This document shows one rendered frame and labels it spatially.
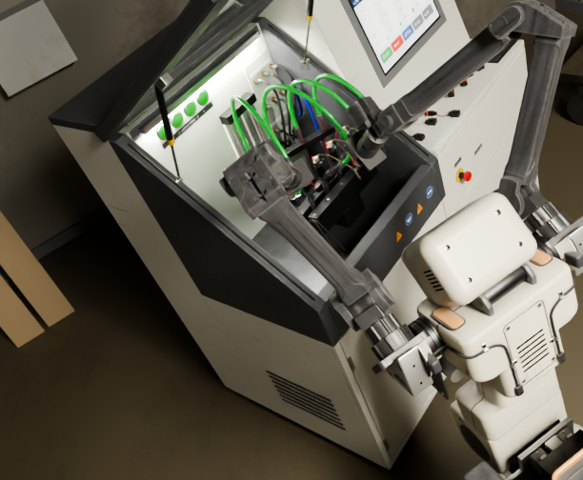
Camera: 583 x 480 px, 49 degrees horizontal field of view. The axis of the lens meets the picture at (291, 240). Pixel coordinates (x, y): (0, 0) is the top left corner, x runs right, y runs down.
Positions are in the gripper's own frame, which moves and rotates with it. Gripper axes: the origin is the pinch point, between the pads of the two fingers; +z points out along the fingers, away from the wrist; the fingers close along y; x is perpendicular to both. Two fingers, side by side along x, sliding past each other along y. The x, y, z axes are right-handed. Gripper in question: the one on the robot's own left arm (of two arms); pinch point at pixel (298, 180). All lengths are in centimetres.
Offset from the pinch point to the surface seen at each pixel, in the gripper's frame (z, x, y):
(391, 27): 51, -37, -48
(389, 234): 22.5, 25.2, -12.1
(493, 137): 74, 13, -61
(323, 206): 27.5, 6.5, 1.3
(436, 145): 40, 8, -39
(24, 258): 138, -70, 172
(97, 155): 1, -40, 48
